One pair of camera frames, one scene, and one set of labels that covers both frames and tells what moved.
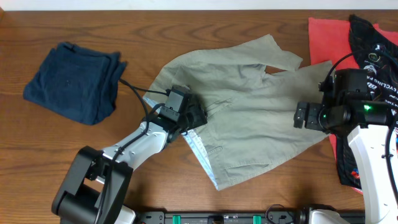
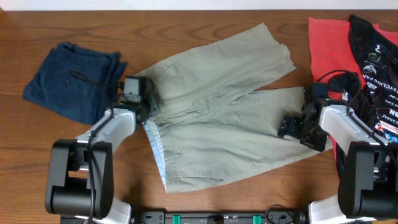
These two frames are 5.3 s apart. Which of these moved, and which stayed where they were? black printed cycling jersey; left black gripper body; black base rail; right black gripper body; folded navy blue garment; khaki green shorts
Moved: right black gripper body; left black gripper body; khaki green shorts
Stayed: black base rail; black printed cycling jersey; folded navy blue garment
